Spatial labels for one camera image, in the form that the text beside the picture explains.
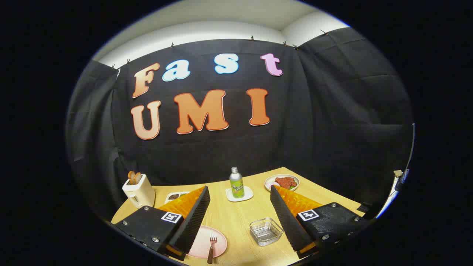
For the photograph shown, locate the white oval plate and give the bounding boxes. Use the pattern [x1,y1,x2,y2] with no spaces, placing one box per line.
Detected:
[264,174,300,192]

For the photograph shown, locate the fork with wooden handle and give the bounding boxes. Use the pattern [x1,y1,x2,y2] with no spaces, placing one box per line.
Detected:
[207,233,218,264]

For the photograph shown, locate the black backdrop cloth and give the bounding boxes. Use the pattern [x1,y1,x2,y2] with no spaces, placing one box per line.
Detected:
[66,28,414,222]

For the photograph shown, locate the white divided snack dish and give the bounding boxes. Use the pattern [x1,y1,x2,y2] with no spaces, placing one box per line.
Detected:
[165,191,191,204]

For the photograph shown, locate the red meat piece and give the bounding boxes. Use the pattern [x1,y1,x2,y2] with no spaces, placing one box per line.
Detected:
[275,177,297,189]

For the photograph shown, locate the pink round plate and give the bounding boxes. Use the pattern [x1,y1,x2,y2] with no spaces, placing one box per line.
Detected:
[187,225,228,259]

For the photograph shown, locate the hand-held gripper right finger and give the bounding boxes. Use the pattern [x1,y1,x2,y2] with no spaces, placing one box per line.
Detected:
[270,185,371,259]

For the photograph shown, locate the white toaster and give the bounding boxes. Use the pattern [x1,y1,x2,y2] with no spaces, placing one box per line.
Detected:
[122,174,156,209]

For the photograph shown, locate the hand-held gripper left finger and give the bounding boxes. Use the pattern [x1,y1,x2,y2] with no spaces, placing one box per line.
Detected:
[114,185,211,261]

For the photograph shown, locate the white square coaster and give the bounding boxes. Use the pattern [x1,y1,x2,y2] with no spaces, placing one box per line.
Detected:
[225,186,254,202]

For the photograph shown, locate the clear wire basket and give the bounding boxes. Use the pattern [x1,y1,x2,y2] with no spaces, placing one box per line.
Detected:
[249,218,284,247]

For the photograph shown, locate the green soda bottle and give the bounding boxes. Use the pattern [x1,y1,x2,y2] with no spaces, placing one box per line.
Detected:
[229,167,245,199]

